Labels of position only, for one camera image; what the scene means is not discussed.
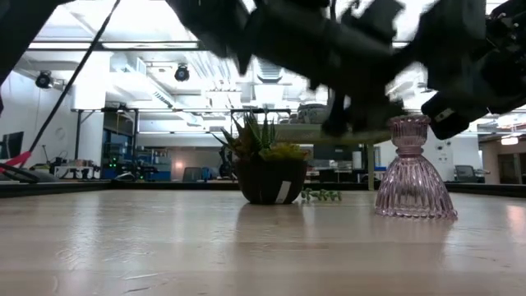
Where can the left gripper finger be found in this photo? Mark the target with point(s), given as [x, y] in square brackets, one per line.
[376, 117]
[338, 119]

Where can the pink ribbed glass candle holder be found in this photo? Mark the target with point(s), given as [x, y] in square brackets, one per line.
[411, 185]

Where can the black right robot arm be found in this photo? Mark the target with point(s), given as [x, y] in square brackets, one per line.
[472, 49]

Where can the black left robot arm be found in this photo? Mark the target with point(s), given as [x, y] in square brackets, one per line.
[287, 33]

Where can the grey office chair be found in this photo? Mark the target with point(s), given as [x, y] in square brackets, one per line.
[465, 172]

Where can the glowing ceiling lamp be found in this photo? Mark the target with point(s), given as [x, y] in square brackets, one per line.
[509, 140]

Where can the succulent plant in black pot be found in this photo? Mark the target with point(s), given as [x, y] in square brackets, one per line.
[267, 183]

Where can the black ceiling spotlight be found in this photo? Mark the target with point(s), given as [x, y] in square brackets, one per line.
[182, 74]
[43, 79]

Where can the black computer monitor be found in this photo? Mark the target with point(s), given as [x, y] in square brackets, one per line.
[12, 144]

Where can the silver ceiling air duct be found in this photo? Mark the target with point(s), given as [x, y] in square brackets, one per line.
[269, 92]

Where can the black background rig frame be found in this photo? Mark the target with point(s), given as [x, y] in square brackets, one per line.
[78, 135]

